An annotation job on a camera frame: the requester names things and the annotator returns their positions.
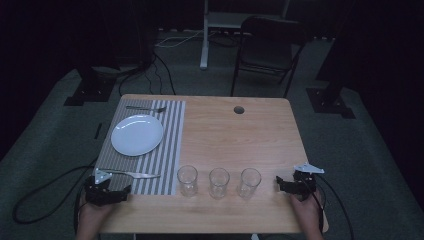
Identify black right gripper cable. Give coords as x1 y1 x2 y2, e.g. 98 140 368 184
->
311 173 356 240

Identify grey striped placemat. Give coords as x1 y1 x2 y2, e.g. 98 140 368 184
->
94 98 187 196

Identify person's right hand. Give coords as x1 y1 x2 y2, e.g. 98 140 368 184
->
288 190 324 231

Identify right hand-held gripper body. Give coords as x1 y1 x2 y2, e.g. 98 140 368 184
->
283 162 325 202

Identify white floor cable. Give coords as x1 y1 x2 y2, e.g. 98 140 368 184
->
155 29 205 48

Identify clear drinking glass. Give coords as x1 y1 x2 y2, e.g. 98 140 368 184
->
208 167 231 201
237 167 262 201
176 164 199 198

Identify white round plate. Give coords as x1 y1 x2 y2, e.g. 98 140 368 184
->
110 114 165 157

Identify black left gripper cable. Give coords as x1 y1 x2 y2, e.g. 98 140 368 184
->
12 164 98 240

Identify person's left hand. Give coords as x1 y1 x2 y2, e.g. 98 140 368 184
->
78 199 117 231

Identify black floor cables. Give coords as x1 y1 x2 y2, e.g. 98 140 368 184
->
118 52 177 97

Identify silver fork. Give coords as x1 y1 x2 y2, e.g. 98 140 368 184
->
125 105 168 114

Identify black folding chair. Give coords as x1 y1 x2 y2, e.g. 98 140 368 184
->
230 15 310 99

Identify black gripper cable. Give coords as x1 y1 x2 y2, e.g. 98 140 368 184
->
311 173 356 240
12 164 98 240

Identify white desk frame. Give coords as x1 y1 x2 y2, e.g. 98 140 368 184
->
199 0 292 71

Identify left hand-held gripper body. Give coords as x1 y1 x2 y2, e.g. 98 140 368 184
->
87 167 126 207

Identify silver table knife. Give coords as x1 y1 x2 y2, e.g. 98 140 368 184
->
99 168 162 180

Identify black stand base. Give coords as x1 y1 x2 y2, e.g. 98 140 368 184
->
63 65 118 107
305 87 356 120

